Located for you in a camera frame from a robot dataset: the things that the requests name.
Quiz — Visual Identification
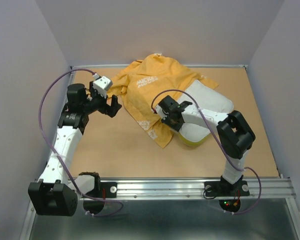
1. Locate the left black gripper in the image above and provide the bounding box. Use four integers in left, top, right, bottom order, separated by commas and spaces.
83, 81, 122, 118

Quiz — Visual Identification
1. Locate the white pillow yellow edge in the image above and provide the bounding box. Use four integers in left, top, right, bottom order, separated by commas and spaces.
178, 80, 234, 147

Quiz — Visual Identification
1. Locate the orange patterned pillowcase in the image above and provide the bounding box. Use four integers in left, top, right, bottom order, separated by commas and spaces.
108, 53, 218, 148

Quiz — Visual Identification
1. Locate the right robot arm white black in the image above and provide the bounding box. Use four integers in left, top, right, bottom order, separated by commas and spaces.
154, 95, 256, 198

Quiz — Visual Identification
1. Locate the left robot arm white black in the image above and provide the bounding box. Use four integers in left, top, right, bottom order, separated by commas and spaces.
28, 79, 122, 217

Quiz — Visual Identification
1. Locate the metal sheet panel front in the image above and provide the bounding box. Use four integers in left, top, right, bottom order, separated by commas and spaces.
29, 199, 298, 240

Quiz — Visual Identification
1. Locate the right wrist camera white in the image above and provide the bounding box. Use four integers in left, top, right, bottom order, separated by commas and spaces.
153, 104, 168, 120

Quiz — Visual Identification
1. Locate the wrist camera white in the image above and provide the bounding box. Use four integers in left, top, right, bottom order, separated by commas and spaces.
92, 73, 113, 99
153, 104, 168, 120

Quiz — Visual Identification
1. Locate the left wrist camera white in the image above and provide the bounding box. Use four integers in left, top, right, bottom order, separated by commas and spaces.
92, 73, 113, 99

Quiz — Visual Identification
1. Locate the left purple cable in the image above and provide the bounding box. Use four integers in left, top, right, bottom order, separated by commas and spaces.
38, 68, 124, 217

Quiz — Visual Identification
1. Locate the aluminium rail left side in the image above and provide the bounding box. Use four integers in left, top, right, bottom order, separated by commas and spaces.
40, 153, 58, 182

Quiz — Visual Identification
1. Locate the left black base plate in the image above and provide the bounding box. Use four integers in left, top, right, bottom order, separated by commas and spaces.
80, 180, 121, 216

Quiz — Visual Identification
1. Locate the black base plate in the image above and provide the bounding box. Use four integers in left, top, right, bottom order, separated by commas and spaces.
80, 180, 121, 216
202, 179, 250, 214

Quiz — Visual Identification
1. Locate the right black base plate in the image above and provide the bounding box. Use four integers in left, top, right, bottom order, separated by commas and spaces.
202, 179, 250, 214

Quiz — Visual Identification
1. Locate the aluminium frame rail front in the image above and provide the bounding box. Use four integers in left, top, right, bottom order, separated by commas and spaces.
29, 177, 297, 201

